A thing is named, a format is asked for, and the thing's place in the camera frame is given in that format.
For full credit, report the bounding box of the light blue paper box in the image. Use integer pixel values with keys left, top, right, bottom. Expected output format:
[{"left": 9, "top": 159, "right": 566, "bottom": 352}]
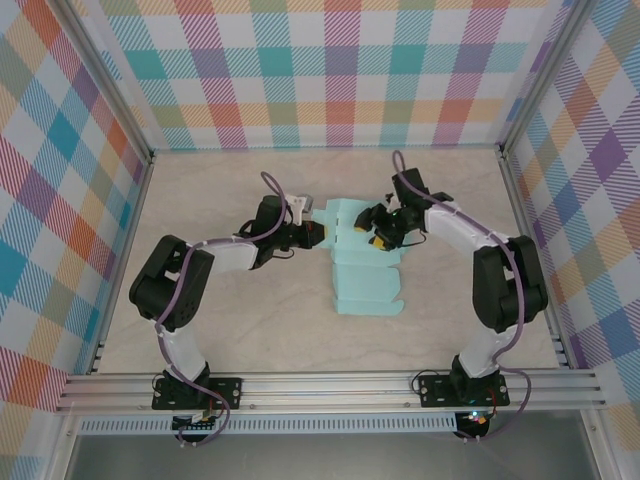
[{"left": 312, "top": 197, "right": 409, "bottom": 317}]

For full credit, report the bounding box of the thin black gripper wire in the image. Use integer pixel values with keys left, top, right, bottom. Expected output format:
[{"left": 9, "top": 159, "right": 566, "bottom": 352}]
[{"left": 396, "top": 227, "right": 429, "bottom": 248}]

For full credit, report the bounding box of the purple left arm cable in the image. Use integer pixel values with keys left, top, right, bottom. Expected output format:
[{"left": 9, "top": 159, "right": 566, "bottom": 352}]
[{"left": 149, "top": 172, "right": 296, "bottom": 449}]

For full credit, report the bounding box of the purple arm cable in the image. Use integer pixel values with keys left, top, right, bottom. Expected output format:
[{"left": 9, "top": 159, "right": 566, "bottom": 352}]
[
  {"left": 391, "top": 149, "right": 534, "bottom": 444},
  {"left": 149, "top": 172, "right": 296, "bottom": 449}
]

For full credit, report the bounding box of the aluminium side rail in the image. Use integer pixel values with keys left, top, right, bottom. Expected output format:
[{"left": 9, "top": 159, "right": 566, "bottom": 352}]
[
  {"left": 88, "top": 152, "right": 157, "bottom": 375},
  {"left": 499, "top": 149, "right": 574, "bottom": 370}
]

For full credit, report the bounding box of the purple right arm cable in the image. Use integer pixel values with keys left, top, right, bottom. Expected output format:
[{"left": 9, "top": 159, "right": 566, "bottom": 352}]
[{"left": 391, "top": 149, "right": 534, "bottom": 444}]

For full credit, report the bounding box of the aluminium mounting rail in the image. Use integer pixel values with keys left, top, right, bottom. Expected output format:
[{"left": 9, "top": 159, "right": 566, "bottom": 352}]
[{"left": 54, "top": 370, "right": 609, "bottom": 414}]

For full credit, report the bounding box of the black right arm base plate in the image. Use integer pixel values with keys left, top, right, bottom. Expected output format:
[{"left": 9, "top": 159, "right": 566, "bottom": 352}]
[{"left": 417, "top": 374, "right": 511, "bottom": 409}]

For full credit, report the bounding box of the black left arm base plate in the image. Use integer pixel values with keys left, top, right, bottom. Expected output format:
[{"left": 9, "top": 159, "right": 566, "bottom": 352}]
[{"left": 152, "top": 377, "right": 244, "bottom": 411}]

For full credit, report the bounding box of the slotted grey cable duct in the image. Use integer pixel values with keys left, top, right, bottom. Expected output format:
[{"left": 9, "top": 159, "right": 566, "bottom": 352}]
[{"left": 77, "top": 412, "right": 459, "bottom": 436}]

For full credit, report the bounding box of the aluminium frame post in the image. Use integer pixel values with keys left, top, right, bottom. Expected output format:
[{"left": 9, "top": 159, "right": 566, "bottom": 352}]
[
  {"left": 497, "top": 0, "right": 589, "bottom": 154},
  {"left": 57, "top": 0, "right": 155, "bottom": 164}
]

